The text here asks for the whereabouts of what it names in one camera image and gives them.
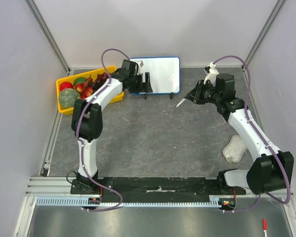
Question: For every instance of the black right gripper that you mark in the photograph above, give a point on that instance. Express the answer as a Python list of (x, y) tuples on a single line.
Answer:
[(198, 92)]

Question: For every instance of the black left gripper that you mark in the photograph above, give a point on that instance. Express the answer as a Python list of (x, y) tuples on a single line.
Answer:
[(143, 87)]

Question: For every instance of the blue framed whiteboard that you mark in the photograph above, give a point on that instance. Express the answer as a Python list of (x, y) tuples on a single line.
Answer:
[(165, 76)]

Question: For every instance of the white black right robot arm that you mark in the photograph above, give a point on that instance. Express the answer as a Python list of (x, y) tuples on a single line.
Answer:
[(272, 168)]

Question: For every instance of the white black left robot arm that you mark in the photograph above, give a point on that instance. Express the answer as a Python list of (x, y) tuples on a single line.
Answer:
[(87, 120)]

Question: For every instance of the dark purple grape bunch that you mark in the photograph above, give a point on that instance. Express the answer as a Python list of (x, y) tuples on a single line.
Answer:
[(99, 81)]

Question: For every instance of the red yellow small fruits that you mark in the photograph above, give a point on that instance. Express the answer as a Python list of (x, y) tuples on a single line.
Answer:
[(84, 90)]

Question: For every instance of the green lime fruit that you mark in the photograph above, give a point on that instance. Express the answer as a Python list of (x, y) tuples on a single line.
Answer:
[(79, 80)]

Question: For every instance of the white bead eraser pad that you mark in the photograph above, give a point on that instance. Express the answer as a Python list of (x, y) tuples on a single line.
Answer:
[(234, 150)]

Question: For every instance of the green netted melon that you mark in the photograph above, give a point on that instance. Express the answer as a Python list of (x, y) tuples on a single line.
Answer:
[(67, 98)]

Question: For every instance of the yellow plastic fruit bin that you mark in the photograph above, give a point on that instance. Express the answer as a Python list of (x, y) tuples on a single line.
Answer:
[(90, 75)]

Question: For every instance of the red apple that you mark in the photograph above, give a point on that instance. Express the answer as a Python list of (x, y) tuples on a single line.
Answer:
[(66, 85)]

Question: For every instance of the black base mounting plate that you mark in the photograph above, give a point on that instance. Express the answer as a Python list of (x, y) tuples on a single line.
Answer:
[(168, 189)]

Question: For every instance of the red marker pen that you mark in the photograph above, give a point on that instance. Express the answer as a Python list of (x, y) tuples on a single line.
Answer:
[(264, 224)]

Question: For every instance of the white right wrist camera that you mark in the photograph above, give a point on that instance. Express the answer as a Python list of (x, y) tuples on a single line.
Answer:
[(211, 73)]

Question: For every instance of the grey slotted cable duct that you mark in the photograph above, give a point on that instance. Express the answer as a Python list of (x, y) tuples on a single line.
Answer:
[(90, 202)]

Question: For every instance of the aluminium frame rail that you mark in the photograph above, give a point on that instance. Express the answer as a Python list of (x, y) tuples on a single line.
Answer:
[(48, 186)]

